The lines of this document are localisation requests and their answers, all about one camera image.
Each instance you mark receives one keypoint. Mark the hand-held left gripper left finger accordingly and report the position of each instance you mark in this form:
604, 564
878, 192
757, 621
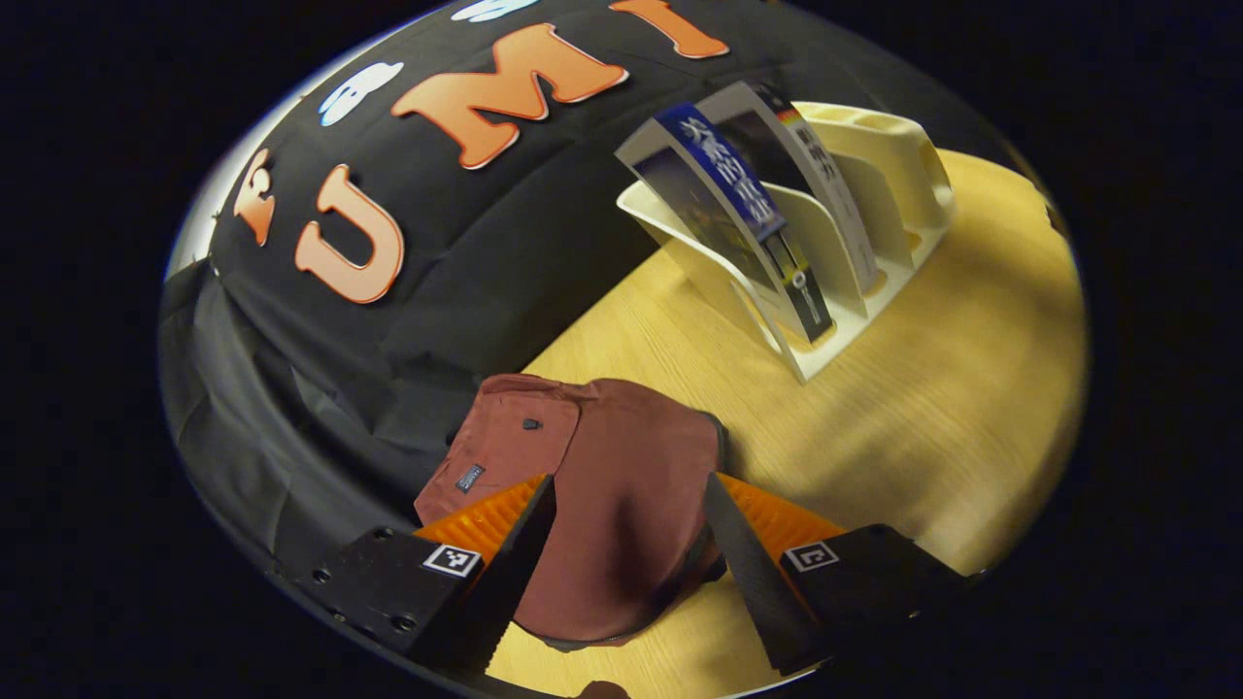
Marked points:
515, 573

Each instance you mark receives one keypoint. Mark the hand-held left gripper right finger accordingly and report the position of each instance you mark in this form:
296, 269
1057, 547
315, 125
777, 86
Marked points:
753, 582

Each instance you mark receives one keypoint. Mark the maroon schoolbag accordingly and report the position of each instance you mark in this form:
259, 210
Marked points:
621, 485

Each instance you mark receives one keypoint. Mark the blue cover book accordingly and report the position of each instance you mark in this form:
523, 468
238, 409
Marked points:
728, 180

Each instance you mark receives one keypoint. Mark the grey portrait cover book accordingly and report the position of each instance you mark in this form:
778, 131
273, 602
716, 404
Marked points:
825, 184

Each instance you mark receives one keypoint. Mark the white bookshelf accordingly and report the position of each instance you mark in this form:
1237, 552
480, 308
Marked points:
903, 165

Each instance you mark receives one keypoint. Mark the black backdrop cloth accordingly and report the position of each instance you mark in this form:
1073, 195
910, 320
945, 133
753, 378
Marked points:
466, 252

